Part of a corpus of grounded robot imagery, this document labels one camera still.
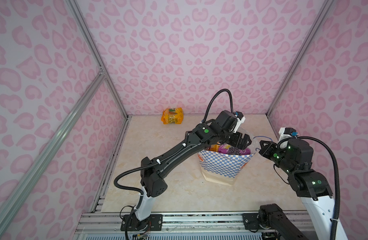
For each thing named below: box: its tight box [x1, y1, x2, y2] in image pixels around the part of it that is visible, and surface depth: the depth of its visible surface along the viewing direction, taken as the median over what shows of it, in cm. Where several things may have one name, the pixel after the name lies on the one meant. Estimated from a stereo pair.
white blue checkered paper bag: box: [198, 148, 256, 186], surface depth 75 cm
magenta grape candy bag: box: [218, 143, 251, 156], surface depth 79 cm
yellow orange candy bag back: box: [161, 107, 184, 125], surface depth 116 cm
